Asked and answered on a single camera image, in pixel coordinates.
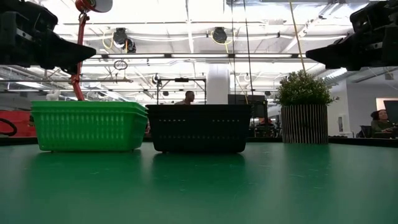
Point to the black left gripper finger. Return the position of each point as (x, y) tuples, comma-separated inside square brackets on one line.
[(65, 51), (71, 69)]

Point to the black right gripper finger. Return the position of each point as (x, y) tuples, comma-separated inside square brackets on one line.
[(345, 68), (339, 54)]

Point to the red desk lamp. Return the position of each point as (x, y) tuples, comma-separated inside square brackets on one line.
[(82, 29)]

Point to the dark computer monitor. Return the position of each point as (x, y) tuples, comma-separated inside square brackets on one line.
[(392, 110)]

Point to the person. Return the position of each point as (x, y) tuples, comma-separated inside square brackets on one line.
[(381, 123), (188, 97)]

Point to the potted green plant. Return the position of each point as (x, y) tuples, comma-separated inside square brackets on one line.
[(303, 124)]

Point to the red cabinet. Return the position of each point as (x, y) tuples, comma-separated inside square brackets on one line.
[(21, 123)]

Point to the black cabinet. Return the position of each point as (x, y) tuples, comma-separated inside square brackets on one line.
[(239, 99)]

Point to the green table mat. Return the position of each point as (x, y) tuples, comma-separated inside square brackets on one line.
[(199, 186)]

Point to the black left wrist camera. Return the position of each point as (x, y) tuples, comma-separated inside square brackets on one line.
[(25, 15)]

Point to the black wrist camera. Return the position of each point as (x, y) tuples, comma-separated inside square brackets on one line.
[(376, 15), (25, 15)]

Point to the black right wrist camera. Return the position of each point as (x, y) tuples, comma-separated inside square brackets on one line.
[(376, 15)]

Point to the black metal frame stand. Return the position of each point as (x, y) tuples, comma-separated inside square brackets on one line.
[(182, 80)]

